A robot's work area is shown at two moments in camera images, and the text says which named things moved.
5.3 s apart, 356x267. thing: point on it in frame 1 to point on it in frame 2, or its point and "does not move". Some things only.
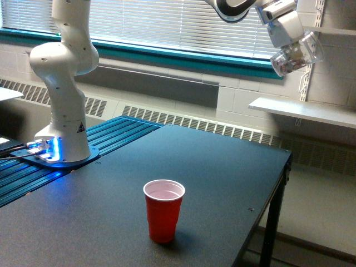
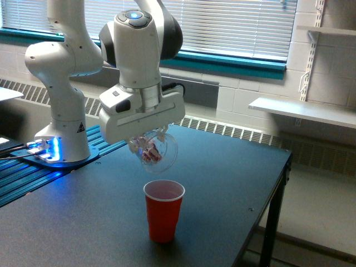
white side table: x=6 y=94 does not move
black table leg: x=267 y=256 does not move
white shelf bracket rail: x=305 y=80 does not move
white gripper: x=282 y=19 to x=128 y=113
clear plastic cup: x=296 y=55 to x=156 y=150
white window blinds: x=192 y=24 does not move
